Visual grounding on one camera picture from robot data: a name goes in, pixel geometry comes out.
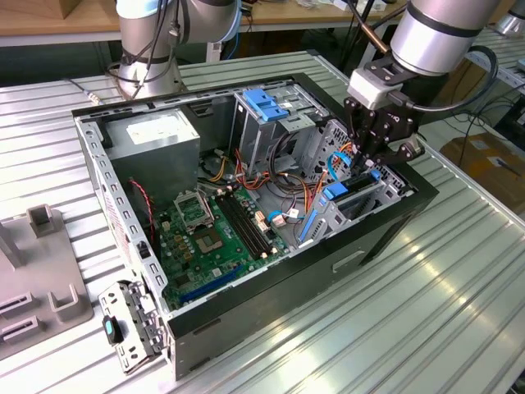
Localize blue expansion slot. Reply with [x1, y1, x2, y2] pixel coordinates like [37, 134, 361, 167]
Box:
[179, 264, 244, 304]

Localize brown carton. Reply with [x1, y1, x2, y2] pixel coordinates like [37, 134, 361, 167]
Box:
[445, 61, 491, 106]

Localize short blue board wire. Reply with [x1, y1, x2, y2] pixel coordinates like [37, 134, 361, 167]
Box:
[264, 209, 288, 227]

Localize CPU socket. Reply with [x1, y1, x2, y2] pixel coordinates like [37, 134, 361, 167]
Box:
[194, 228, 226, 256]

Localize large labelled cardboard box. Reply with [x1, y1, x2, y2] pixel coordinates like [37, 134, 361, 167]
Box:
[441, 133, 525, 206]

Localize thick black camera cable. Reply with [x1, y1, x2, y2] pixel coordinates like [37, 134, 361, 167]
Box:
[387, 44, 500, 112]

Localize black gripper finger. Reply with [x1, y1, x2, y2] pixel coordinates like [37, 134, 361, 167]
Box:
[363, 137, 427, 172]
[343, 97, 373, 176]

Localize white plug adapter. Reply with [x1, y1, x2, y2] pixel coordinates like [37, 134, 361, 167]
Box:
[206, 39, 225, 63]

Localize grey power supply unit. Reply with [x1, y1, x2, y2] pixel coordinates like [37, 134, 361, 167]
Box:
[103, 107, 203, 208]

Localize red black fan wire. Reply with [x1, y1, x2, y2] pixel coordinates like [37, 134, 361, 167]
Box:
[127, 176, 158, 244]

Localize blue plastic drive latch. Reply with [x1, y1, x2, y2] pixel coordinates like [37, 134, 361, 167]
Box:
[241, 88, 289, 123]

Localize metal slat side table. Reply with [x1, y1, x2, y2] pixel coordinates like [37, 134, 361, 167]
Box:
[463, 28, 525, 120]

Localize black cable with bronze plug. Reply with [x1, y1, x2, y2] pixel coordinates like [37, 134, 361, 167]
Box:
[346, 0, 391, 55]

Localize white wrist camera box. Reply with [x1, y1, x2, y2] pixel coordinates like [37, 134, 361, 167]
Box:
[347, 67, 394, 110]

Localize metal socket cover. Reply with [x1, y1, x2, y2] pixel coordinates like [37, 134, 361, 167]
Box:
[173, 190, 216, 234]

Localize grey parts rack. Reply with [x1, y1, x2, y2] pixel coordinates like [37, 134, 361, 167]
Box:
[0, 206, 94, 365]

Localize orange red power wire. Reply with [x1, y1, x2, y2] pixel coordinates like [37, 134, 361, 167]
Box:
[332, 140, 358, 166]

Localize yellow orange power wires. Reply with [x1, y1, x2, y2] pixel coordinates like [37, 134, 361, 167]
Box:
[209, 158, 229, 182]

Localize silver disk bay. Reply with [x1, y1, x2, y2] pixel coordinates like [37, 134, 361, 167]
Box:
[294, 168, 405, 250]

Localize blue data wire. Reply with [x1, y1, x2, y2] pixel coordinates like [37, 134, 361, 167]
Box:
[326, 149, 354, 182]

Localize silver optical drive cage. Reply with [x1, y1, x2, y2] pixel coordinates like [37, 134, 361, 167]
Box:
[228, 80, 331, 167]

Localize green motherboard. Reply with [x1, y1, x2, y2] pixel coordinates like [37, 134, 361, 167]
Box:
[157, 185, 297, 312]

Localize black arm cable with connector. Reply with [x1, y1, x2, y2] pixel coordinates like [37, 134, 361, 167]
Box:
[67, 77, 124, 106]

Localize silver card retention bracket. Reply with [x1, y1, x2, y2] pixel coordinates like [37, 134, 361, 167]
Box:
[97, 278, 172, 377]

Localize black open PC case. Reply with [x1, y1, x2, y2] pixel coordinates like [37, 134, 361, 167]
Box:
[71, 71, 441, 382]

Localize black RAM slot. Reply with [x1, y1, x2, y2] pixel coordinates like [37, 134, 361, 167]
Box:
[223, 193, 269, 254]
[215, 196, 260, 260]
[219, 195, 264, 258]
[227, 191, 274, 251]

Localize hard disk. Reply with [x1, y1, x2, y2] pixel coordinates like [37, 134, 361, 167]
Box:
[299, 168, 382, 244]

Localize black teal latch button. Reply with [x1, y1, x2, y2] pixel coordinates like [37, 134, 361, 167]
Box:
[101, 314, 126, 346]

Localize orange wire bundle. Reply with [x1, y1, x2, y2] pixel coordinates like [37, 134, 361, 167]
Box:
[233, 148, 329, 215]

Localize beige board connector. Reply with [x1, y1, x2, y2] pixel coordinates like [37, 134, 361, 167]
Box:
[253, 210, 271, 236]

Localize wooden desk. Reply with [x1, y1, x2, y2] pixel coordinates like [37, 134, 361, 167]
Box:
[0, 0, 407, 48]

